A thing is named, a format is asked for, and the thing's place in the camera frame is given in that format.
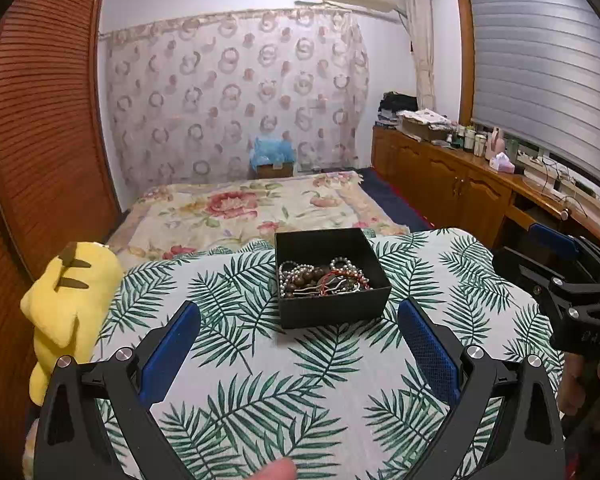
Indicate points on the person's left hand fingertip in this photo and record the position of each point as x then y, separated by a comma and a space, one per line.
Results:
282, 469

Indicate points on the blue plastic bag on box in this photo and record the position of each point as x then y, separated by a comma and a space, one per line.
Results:
270, 159

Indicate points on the wooden louvered wardrobe door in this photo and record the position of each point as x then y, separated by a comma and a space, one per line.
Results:
55, 183

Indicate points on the patterned pink circle curtain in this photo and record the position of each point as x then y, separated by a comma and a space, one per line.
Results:
188, 97

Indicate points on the long wooden cabinet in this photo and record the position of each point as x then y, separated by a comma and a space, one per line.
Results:
454, 189

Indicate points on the stack of folded clothes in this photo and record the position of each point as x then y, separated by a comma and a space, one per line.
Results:
390, 105

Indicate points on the yellow plush toy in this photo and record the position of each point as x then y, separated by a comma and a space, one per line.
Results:
67, 306

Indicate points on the palm leaf print cloth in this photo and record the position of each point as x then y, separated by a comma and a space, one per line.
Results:
343, 402

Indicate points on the floral bed quilt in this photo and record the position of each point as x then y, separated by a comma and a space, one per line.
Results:
172, 220

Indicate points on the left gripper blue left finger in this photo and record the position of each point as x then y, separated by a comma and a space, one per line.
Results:
72, 441

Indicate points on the grey window blind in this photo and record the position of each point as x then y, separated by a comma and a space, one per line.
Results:
537, 74

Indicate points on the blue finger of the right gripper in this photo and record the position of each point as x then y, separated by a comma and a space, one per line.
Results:
555, 239
566, 286

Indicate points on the pink tissue box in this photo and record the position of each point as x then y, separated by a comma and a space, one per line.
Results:
502, 164

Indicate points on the black square jewelry box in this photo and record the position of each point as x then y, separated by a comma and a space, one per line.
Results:
328, 277

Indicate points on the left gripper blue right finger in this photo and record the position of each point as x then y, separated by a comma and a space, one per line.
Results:
526, 439

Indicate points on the cream tied drape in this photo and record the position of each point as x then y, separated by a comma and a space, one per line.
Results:
421, 31

